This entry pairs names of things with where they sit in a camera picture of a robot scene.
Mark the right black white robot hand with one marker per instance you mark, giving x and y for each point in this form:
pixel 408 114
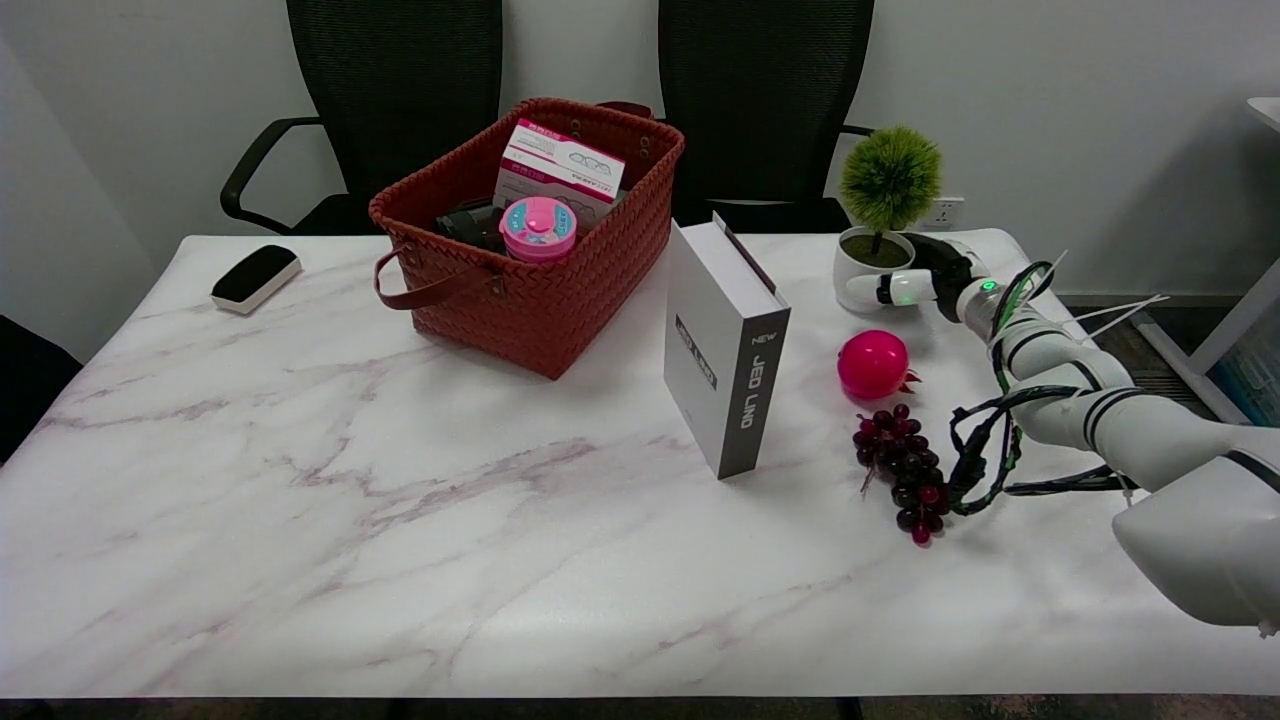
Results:
pixel 945 275

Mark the green potted plant white pot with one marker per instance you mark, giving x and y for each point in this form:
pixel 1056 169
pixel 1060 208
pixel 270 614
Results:
pixel 880 190

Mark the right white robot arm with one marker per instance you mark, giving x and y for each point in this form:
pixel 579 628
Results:
pixel 1120 420

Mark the pink toy pomegranate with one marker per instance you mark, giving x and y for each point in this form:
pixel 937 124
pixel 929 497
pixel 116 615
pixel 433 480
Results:
pixel 872 365

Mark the dark red grape bunch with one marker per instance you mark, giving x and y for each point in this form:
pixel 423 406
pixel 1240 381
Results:
pixel 905 465

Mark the grey white book box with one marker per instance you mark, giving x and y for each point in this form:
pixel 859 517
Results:
pixel 715 340

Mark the black mesh office chair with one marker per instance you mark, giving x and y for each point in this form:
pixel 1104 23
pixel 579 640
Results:
pixel 765 100
pixel 395 100

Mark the white pink cardboard box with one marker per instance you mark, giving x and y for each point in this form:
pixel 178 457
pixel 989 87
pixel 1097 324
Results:
pixel 560 170

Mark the red woven basket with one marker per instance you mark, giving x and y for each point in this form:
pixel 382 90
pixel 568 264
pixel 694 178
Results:
pixel 540 300

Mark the pink round lidded container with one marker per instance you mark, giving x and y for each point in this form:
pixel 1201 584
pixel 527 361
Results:
pixel 538 230

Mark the dark object inside basket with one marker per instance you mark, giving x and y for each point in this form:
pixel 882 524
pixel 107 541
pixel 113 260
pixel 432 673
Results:
pixel 470 225

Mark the black white board eraser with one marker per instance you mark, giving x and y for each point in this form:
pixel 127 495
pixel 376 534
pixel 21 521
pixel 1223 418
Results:
pixel 255 278

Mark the dark bulky object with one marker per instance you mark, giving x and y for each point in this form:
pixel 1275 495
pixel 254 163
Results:
pixel 30 390

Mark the white wall socket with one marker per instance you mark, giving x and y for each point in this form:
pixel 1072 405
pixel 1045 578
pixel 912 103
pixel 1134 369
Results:
pixel 946 212

